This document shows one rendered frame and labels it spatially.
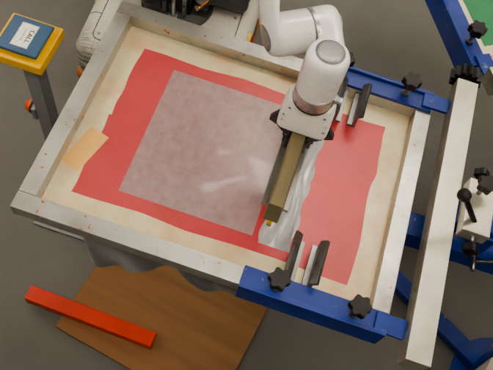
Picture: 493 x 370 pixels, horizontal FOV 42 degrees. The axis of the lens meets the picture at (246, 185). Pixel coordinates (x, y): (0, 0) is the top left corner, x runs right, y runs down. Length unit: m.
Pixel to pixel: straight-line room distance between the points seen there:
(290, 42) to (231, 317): 1.35
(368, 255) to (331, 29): 0.51
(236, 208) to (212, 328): 0.94
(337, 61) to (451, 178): 0.48
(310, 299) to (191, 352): 1.01
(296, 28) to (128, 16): 0.61
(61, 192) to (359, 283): 0.65
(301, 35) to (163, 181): 0.48
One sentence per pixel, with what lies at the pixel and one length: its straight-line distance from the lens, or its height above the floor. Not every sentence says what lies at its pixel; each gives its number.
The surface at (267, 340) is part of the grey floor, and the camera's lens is 2.28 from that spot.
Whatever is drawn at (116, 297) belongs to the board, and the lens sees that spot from 2.27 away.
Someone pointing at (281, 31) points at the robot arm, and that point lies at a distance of 1.08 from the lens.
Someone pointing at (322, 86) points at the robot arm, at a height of 1.34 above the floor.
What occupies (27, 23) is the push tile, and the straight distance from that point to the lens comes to 1.63.
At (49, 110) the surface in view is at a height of 0.68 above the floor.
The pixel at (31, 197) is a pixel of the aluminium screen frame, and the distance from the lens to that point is 1.36.
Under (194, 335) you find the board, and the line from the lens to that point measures 2.24.
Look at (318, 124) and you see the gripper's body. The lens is 1.20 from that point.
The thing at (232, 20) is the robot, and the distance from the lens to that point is 2.55.
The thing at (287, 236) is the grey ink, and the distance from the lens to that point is 1.35.
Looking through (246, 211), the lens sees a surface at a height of 0.96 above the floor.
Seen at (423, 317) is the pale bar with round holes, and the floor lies 1.04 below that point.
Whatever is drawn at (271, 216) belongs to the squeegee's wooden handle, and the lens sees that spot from 1.22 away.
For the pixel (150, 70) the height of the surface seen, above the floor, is 0.96.
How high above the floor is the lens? 2.19
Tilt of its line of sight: 63 degrees down
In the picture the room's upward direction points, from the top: 15 degrees clockwise
